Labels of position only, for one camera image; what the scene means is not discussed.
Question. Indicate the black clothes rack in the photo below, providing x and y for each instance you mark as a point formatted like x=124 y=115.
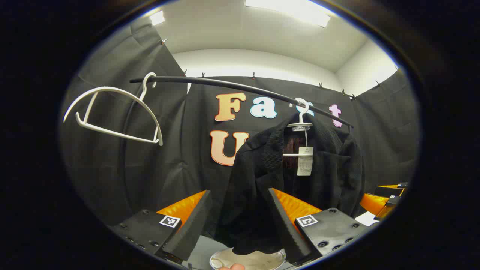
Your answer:
x=225 y=84

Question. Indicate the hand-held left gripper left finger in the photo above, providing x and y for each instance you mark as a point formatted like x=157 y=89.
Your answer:
x=195 y=228

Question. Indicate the empty white plastic hanger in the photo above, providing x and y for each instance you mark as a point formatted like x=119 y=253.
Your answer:
x=107 y=88

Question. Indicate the black knit jacket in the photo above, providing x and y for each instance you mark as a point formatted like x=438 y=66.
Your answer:
x=255 y=168

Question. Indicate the white laundry hamper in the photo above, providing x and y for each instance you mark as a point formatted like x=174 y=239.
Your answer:
x=258 y=260

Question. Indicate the small ceiling light panel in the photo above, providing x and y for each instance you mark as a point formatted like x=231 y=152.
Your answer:
x=157 y=18

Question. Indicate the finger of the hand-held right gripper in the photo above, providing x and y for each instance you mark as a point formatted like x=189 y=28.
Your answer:
x=390 y=191
x=373 y=204

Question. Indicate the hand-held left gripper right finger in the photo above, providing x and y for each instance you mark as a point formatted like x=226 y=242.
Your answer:
x=287 y=232

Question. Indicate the white paper garment tag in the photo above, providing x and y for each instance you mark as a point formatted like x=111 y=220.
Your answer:
x=305 y=165

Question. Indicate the large ceiling light panel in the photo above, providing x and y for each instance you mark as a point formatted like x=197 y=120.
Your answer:
x=285 y=9

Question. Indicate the black backdrop cloth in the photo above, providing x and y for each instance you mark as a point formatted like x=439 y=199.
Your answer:
x=150 y=168

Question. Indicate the row of backdrop clips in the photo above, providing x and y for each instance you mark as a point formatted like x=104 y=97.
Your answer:
x=253 y=76

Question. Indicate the white hanger with label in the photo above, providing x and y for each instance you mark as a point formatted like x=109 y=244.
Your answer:
x=300 y=119

